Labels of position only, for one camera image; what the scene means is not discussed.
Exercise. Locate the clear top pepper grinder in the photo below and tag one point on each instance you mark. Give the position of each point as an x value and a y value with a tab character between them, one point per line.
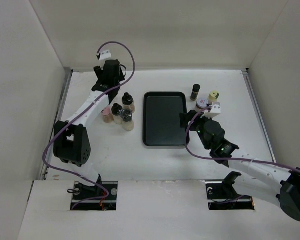
127	119

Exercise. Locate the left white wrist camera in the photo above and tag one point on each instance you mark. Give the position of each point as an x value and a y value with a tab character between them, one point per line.
104	55

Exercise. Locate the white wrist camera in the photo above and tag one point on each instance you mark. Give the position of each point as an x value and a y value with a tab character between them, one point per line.
104	55
213	111

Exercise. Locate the black cap spice jar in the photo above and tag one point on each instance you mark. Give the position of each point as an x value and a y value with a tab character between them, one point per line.
195	91

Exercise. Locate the white lid sauce jar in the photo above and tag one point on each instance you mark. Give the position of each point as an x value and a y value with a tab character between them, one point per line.
201	103

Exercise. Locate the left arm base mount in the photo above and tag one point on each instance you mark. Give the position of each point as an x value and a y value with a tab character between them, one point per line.
93	198

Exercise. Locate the pink cap spice bottle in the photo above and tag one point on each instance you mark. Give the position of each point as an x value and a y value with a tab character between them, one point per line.
107	115

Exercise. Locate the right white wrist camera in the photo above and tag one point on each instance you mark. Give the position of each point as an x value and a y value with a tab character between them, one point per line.
213	111

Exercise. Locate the black rectangular tray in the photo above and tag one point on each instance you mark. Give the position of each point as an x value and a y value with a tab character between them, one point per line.
161	119

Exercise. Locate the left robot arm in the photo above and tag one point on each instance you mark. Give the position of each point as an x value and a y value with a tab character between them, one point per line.
73	145

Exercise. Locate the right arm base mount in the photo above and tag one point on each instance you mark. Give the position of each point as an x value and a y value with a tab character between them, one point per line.
221	195

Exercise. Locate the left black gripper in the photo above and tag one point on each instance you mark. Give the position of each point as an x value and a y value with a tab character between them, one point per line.
100	72

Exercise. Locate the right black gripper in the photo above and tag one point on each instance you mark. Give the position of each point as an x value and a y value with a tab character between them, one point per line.
184	118

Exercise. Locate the black lid bottle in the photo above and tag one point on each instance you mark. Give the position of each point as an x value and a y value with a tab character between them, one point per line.
128	102
116	110

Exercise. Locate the yellow cap spice bottle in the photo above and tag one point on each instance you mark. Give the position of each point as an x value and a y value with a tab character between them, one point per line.
213	96

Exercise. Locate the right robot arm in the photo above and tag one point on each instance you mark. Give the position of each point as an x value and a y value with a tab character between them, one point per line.
272	182

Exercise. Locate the black lid bottle front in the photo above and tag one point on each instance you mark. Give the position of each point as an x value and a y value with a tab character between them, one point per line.
116	110

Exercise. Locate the black lid bottle rear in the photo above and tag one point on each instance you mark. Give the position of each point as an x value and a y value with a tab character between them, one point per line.
128	102

